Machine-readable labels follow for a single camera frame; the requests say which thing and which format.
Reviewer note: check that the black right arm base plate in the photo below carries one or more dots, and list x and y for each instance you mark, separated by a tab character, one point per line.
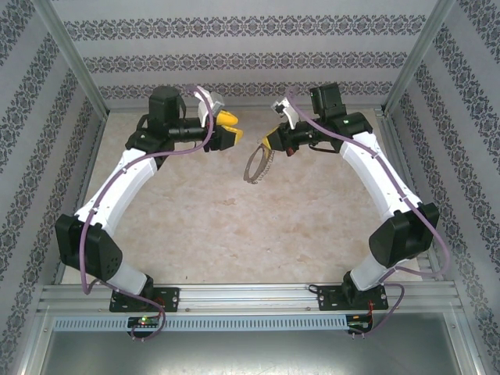
328	298

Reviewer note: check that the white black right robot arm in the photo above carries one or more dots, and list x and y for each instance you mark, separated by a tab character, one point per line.
367	176

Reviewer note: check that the aluminium mounting rail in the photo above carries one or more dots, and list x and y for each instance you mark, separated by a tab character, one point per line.
250	298

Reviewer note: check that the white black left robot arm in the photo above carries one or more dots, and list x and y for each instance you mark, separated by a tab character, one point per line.
117	187

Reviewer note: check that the aluminium frame post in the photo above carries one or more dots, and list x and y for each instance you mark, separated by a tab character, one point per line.
79	66
468	343
416	58
33	343

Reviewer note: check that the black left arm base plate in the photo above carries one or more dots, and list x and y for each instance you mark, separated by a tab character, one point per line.
172	298

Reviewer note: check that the grey metal sheet panel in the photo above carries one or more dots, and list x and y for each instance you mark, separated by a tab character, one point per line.
250	355

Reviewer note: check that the aluminium frame rail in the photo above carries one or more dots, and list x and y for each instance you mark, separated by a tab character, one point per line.
250	108
88	172
404	168

